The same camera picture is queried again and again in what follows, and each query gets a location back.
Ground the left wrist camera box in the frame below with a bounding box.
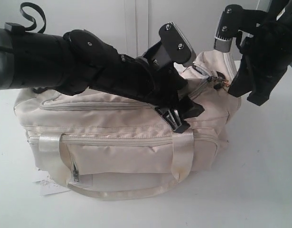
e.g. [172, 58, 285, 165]
[143, 21, 196, 67]

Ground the cream fabric duffel bag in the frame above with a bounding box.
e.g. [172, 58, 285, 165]
[14, 50, 241, 200]

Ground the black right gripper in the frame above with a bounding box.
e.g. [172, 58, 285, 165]
[228, 0, 292, 106]

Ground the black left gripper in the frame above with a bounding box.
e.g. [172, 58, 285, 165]
[88, 45, 205, 133]

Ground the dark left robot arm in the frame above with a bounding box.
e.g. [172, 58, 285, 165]
[0, 22, 204, 133]

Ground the white rear hang tag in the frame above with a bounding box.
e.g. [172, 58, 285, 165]
[40, 181, 69, 196]

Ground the white Tonlion hang tag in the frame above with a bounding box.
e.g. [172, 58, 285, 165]
[32, 171, 49, 183]

